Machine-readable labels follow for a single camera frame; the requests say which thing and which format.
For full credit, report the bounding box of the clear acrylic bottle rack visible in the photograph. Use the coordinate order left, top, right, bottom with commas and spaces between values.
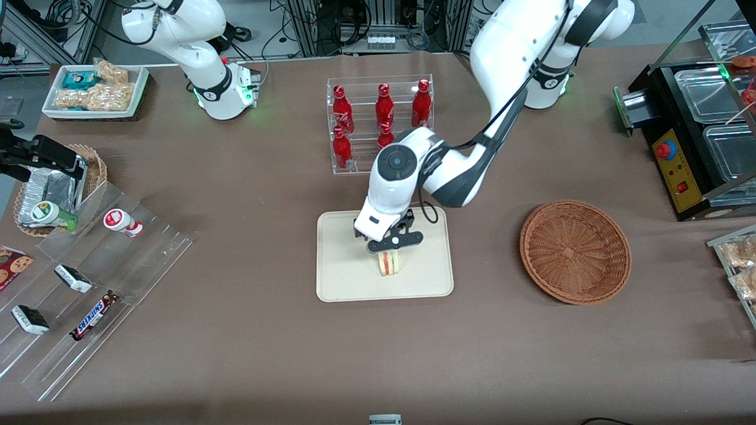
326, 74, 435, 176

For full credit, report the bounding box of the red white yogurt bottle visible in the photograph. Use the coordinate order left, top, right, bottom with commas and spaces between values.
103, 208, 144, 238

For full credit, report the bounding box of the large clear cracker packet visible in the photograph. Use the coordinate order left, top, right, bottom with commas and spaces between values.
55, 83, 134, 112

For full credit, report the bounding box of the small wicker basket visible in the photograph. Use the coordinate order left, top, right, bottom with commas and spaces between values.
13, 143, 109, 238

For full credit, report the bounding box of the silver foil container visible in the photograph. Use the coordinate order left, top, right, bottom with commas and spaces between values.
18, 165, 89, 230

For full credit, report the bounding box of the small clear cracker packet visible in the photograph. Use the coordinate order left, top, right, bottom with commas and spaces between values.
94, 59, 129, 84

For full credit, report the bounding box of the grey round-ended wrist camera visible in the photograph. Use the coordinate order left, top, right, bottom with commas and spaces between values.
366, 231, 424, 255

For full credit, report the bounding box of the black food warmer machine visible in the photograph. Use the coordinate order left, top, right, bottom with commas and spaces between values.
613, 21, 756, 223

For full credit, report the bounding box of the clear acrylic stepped stand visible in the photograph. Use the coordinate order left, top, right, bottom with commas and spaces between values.
0, 180, 195, 403

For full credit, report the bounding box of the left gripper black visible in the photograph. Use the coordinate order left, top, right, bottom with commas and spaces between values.
353, 208, 416, 241

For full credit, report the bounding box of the steel warmer pan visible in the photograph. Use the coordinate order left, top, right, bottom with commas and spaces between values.
703, 124, 756, 189
674, 67, 746, 125

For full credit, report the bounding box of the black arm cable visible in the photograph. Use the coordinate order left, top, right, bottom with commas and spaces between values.
413, 0, 576, 225

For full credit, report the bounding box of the white rectangular snack bin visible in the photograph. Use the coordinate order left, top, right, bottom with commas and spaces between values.
41, 62, 150, 123

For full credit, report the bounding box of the metal shelf tray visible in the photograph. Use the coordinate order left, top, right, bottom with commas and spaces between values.
699, 21, 756, 63

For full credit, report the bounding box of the beige rectangular serving tray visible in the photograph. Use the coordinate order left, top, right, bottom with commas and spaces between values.
316, 206, 454, 303

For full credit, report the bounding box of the black white snack bar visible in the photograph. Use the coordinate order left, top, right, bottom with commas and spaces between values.
11, 305, 50, 335
54, 264, 93, 294

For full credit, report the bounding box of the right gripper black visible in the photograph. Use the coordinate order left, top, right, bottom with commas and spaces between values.
0, 135, 82, 181

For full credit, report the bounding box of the white snack tray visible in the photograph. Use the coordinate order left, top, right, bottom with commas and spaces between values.
707, 224, 756, 330

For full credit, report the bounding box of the aluminium equipment rack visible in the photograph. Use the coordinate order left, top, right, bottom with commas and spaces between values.
286, 0, 467, 57

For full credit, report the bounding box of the teal snack packet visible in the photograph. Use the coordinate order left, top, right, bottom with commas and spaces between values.
61, 70, 98, 90

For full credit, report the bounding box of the triangular sandwich with tomato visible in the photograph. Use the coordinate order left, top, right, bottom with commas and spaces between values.
377, 250, 402, 277

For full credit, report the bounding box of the cookie box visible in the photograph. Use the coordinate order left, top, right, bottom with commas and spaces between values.
0, 245, 34, 292

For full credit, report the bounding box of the aluminium profile frame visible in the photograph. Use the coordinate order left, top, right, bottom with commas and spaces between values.
0, 0, 107, 74

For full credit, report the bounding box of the green white yogurt bottle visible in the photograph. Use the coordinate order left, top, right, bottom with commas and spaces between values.
31, 201, 79, 231

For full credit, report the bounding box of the large round brown wicker basket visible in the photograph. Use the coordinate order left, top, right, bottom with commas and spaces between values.
519, 200, 633, 306

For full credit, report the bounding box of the clear puffed snack packet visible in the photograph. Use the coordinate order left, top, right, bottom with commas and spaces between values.
729, 269, 756, 300
722, 235, 756, 269

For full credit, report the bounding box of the snickers chocolate bar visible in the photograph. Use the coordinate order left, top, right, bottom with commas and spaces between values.
70, 290, 120, 342

